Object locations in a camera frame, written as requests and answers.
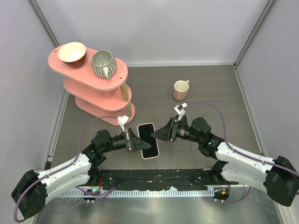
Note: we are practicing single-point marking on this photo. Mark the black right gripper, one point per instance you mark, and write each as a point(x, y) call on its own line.
point(168, 132)

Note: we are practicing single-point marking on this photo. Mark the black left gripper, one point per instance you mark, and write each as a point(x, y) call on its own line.
point(134, 143)

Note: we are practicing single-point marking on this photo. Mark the white-edged black phone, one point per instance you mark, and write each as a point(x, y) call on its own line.
point(148, 141)

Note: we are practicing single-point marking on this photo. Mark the lilac phone case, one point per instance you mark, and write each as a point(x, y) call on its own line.
point(184, 120)

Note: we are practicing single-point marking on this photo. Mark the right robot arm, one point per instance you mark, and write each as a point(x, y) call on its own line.
point(276, 177)

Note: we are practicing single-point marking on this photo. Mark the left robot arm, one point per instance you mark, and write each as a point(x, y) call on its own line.
point(35, 189)

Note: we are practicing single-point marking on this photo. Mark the pink ceramic mug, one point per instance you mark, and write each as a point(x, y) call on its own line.
point(180, 90)

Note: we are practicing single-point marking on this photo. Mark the pink tiered wooden shelf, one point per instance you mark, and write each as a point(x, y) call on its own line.
point(97, 96)

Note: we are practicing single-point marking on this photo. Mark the grey striped mug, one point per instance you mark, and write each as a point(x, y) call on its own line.
point(104, 64)

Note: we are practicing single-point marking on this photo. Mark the cream bowl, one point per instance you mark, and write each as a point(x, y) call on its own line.
point(73, 54)

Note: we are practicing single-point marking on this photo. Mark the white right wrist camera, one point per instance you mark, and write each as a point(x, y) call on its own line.
point(180, 110)

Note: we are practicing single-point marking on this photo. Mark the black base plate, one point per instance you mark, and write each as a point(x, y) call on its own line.
point(156, 179)

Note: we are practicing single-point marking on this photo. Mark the white slotted cable duct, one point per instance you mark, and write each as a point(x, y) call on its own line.
point(172, 192)

